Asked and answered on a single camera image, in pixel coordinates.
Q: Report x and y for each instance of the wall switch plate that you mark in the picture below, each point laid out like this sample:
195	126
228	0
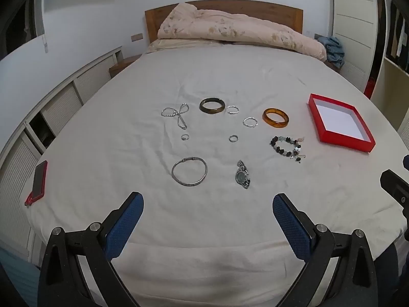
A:
137	37

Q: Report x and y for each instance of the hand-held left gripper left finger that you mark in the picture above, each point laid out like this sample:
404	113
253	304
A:
124	227

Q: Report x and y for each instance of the person's blue trousers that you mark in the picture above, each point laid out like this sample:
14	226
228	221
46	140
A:
16	281

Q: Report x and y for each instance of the open wardrobe shelving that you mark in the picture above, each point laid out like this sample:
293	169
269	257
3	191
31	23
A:
391	80

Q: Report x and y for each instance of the hanging clothes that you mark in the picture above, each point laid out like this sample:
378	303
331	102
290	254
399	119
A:
399	35

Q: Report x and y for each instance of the white wardrobe door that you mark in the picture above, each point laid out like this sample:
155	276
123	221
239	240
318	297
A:
354	32

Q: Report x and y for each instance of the blue cloth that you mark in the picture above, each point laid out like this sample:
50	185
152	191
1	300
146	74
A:
334	51

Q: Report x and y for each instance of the wooden nightstand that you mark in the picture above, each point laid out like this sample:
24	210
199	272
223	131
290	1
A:
123	65

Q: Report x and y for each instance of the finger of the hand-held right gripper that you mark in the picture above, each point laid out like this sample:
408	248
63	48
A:
406	163
397	187

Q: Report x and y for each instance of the silver wristwatch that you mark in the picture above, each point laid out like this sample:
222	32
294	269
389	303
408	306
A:
241	176

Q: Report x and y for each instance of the red jewelry box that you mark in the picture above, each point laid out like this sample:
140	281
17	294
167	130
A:
338	121

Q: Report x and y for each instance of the bed with white sheet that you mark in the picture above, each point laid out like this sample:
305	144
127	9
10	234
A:
134	80

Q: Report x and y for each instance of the wooden headboard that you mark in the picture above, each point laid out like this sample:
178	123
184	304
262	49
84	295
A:
153	19

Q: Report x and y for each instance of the silver bangle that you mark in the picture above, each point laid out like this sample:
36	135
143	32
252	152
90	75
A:
174	174

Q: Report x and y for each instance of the white slatted cabinet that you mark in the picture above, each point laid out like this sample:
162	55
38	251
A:
57	102

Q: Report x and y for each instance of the amber bangle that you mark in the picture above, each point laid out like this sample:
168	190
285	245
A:
266	120

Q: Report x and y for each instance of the phone in red case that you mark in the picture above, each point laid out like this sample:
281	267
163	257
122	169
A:
39	179

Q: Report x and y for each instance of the red object by wardrobe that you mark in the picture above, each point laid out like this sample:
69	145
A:
370	87

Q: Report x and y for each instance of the dark green bangle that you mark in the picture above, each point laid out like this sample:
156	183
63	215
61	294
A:
202	108

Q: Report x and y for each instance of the beige pillow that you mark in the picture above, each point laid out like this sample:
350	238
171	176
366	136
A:
172	44

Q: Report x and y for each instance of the pink floral quilt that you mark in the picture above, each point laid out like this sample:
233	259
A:
223	25

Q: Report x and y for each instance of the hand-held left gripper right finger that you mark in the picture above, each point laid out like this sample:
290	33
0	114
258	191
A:
290	227

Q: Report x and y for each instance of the silver hoop earring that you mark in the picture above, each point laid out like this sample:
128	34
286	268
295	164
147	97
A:
227	110
244	122

